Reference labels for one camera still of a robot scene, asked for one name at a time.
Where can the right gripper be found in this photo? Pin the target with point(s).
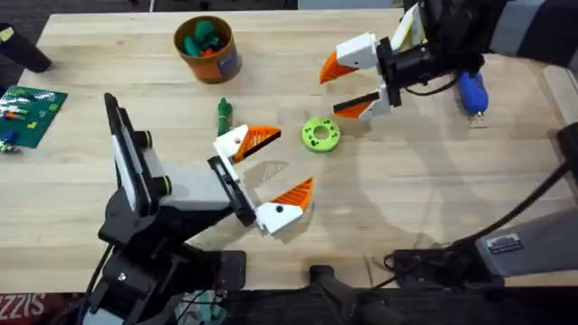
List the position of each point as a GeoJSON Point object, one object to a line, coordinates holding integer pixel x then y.
{"type": "Point", "coordinates": [413, 67]}

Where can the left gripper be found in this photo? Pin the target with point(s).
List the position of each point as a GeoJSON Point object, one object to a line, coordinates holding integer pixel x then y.
{"type": "Point", "coordinates": [194, 185]}

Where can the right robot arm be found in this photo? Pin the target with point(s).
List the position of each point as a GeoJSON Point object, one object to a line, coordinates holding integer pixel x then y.
{"type": "Point", "coordinates": [533, 244]}

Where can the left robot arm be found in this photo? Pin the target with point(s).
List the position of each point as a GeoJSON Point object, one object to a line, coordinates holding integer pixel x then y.
{"type": "Point", "coordinates": [135, 284]}

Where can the blue electric screwdriver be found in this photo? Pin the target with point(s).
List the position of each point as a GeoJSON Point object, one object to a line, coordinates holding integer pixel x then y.
{"type": "Point", "coordinates": [472, 92]}

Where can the right wrist upright plate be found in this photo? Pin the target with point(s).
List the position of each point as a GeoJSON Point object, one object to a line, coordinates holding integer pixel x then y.
{"type": "Point", "coordinates": [407, 27]}

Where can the green disc with holes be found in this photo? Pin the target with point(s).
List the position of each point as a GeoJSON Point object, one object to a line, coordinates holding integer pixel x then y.
{"type": "Point", "coordinates": [311, 135]}

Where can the orange tub with toys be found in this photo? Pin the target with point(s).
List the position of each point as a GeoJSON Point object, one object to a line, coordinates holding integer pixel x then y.
{"type": "Point", "coordinates": [212, 65]}

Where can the left wrist black upright plate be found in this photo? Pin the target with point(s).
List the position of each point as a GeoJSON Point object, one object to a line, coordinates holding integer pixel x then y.
{"type": "Point", "coordinates": [128, 158]}

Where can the green board with toy blocks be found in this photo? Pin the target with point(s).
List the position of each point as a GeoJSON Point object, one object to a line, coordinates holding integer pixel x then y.
{"type": "Point", "coordinates": [31, 113]}

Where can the black tube with yellow tape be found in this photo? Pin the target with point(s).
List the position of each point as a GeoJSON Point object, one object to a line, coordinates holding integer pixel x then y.
{"type": "Point", "coordinates": [25, 52]}

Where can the red printed sign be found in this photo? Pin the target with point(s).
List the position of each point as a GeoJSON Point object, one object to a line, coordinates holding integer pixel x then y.
{"type": "Point", "coordinates": [22, 307]}

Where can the black post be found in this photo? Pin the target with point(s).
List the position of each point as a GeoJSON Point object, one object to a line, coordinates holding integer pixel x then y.
{"type": "Point", "coordinates": [329, 282]}

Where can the black rail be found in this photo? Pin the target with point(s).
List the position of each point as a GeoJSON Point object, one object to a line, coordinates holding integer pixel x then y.
{"type": "Point", "coordinates": [451, 309]}

